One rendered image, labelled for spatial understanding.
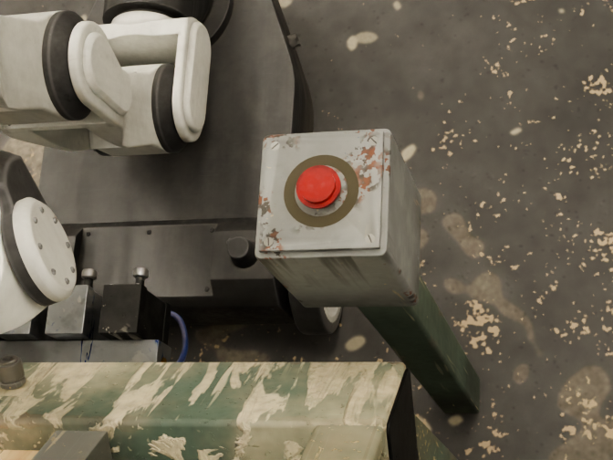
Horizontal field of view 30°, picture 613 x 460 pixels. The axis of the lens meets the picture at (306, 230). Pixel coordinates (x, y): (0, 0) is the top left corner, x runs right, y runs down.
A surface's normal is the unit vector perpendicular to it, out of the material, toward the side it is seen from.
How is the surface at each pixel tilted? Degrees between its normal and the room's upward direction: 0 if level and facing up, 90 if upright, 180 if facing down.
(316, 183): 0
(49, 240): 90
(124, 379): 51
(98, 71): 90
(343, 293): 90
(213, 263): 0
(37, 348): 0
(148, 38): 90
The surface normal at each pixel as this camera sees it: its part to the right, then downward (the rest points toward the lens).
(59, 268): 0.93, -0.35
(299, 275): -0.06, 0.95
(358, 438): -0.11, -0.94
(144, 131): 0.96, -0.03
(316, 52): -0.25, -0.32
